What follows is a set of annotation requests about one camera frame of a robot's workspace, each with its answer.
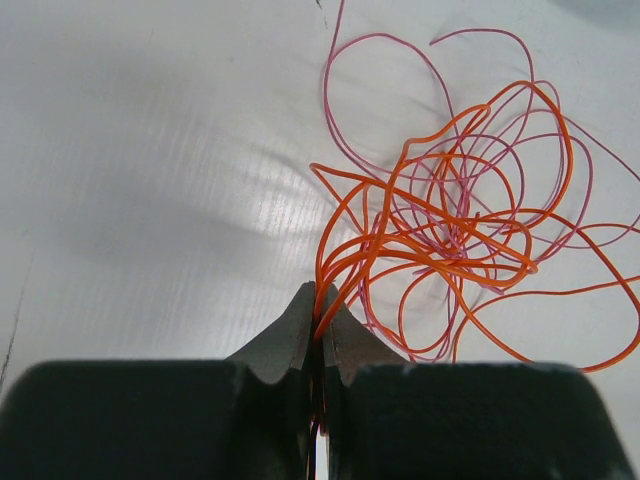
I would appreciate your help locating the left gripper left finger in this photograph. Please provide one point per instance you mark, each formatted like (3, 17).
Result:
(248, 416)

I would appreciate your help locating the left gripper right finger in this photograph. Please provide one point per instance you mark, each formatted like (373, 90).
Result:
(388, 418)

